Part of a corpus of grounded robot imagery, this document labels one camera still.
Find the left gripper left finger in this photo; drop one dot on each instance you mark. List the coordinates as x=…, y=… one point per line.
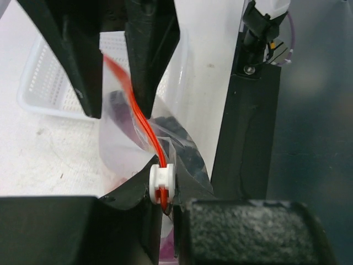
x=82, y=220

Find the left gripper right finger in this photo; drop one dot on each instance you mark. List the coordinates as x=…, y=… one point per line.
x=208, y=230

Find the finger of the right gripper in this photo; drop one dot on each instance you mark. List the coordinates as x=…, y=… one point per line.
x=72, y=30
x=152, y=34

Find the clear zip top bag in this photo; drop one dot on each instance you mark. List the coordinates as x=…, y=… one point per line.
x=157, y=170

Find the white plastic basket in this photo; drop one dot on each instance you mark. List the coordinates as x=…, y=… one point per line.
x=45, y=88

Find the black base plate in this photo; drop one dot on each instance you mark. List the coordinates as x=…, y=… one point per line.
x=243, y=154

